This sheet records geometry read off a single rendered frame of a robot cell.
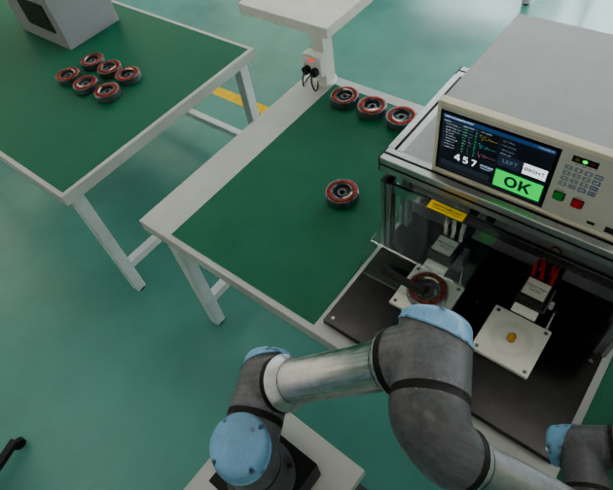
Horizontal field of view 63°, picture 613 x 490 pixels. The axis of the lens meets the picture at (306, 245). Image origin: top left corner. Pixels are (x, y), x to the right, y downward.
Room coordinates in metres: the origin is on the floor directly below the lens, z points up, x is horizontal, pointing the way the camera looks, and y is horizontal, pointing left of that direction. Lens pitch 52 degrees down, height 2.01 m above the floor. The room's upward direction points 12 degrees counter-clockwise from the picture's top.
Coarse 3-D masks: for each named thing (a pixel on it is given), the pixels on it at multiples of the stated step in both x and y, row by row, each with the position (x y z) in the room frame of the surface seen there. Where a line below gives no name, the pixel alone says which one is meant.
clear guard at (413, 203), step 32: (416, 192) 0.83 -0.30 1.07; (384, 224) 0.75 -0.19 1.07; (416, 224) 0.73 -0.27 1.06; (448, 224) 0.71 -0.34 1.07; (480, 224) 0.70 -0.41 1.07; (384, 256) 0.67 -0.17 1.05; (416, 256) 0.64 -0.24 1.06; (448, 256) 0.63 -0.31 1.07; (480, 256) 0.61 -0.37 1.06; (448, 288) 0.55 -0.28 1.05
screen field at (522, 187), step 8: (496, 168) 0.74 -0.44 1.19; (496, 176) 0.74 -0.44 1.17; (504, 176) 0.73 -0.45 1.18; (512, 176) 0.71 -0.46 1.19; (496, 184) 0.73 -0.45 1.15; (504, 184) 0.72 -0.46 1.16; (512, 184) 0.71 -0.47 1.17; (520, 184) 0.70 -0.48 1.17; (528, 184) 0.69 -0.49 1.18; (536, 184) 0.68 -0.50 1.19; (520, 192) 0.69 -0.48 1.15; (528, 192) 0.68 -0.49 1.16; (536, 192) 0.67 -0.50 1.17; (536, 200) 0.67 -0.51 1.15
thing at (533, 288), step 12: (552, 264) 0.65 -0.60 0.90; (528, 276) 0.62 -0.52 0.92; (528, 288) 0.58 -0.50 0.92; (540, 288) 0.58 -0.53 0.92; (552, 288) 0.57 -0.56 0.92; (516, 300) 0.58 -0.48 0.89; (528, 300) 0.56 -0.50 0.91; (540, 300) 0.54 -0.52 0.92; (516, 312) 0.55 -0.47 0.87; (528, 312) 0.54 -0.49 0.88; (540, 312) 0.53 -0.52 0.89
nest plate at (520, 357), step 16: (496, 304) 0.63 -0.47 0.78; (496, 320) 0.58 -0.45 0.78; (512, 320) 0.58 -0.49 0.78; (480, 336) 0.55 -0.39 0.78; (496, 336) 0.54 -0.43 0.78; (528, 336) 0.52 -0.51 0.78; (544, 336) 0.51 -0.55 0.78; (480, 352) 0.51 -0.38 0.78; (496, 352) 0.50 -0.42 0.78; (512, 352) 0.49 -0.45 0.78; (528, 352) 0.48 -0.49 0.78; (512, 368) 0.45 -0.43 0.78; (528, 368) 0.44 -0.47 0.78
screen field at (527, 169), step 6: (504, 156) 0.73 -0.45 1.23; (498, 162) 0.74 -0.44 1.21; (504, 162) 0.73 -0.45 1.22; (510, 162) 0.72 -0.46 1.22; (516, 162) 0.71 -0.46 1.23; (522, 162) 0.70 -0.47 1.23; (510, 168) 0.72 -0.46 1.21; (516, 168) 0.71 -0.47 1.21; (522, 168) 0.70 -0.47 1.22; (528, 168) 0.69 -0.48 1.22; (534, 168) 0.68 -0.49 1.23; (540, 168) 0.68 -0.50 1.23; (528, 174) 0.69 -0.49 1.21; (534, 174) 0.68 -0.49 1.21; (540, 174) 0.67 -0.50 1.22; (546, 174) 0.67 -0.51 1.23
